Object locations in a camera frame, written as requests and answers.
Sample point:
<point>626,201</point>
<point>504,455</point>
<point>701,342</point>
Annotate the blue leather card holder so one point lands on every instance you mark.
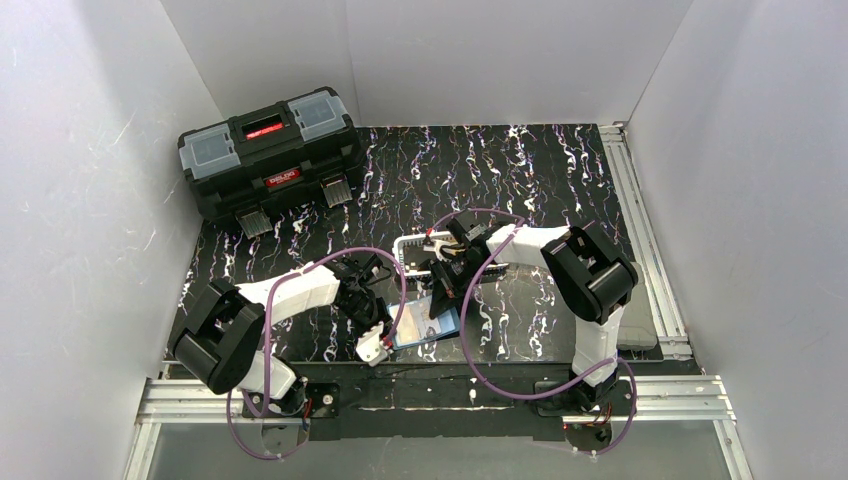
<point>449,321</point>

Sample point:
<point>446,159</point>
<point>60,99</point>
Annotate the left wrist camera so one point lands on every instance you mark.
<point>371,348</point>

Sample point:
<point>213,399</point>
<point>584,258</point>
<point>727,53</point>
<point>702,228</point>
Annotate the white credit card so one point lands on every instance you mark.
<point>415,326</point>

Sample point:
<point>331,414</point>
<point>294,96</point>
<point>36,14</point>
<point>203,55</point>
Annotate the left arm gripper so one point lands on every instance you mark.
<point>374,317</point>

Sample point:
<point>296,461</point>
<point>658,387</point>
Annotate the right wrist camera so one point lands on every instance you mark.
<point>441,244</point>

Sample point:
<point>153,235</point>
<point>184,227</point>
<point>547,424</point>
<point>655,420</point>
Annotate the black red toolbox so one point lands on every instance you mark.
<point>246,171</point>

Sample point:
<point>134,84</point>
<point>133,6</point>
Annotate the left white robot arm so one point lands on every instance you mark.
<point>224,339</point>

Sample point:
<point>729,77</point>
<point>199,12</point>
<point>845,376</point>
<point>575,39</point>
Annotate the aluminium frame rail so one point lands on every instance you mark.
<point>697,397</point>

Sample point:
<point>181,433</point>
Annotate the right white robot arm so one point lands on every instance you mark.
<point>593,277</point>

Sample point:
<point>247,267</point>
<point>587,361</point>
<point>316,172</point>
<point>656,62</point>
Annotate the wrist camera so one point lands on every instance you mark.
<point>441,244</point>
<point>371,348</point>

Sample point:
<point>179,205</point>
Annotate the white plastic basket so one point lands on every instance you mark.
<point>419,265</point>

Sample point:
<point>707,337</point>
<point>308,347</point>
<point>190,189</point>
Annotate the grey flat case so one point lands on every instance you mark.
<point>637,332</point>

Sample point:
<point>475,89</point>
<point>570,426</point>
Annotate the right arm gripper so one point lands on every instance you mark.
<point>444,287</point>

